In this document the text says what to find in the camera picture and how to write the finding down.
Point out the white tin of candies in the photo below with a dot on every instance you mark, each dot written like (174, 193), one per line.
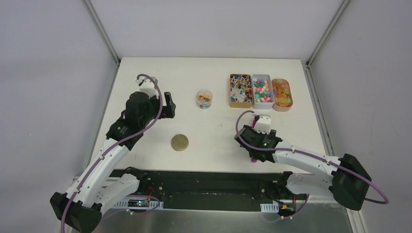
(262, 89)

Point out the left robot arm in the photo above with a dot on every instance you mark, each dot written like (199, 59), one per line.
(83, 205)

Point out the gold tin of lollipops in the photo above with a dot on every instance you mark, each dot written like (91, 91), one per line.
(240, 88)

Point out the gold jar lid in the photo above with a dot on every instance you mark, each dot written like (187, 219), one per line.
(179, 142)

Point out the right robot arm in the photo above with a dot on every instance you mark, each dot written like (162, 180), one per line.
(342, 178)

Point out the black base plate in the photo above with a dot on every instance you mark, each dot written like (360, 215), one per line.
(218, 191)

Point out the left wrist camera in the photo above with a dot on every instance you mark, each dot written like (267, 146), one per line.
(148, 86)

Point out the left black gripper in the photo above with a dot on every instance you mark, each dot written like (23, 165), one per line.
(165, 109)

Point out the pink tray of gummies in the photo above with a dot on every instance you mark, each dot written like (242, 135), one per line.
(282, 95)

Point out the clear plastic jar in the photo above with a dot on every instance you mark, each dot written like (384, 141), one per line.
(204, 99)

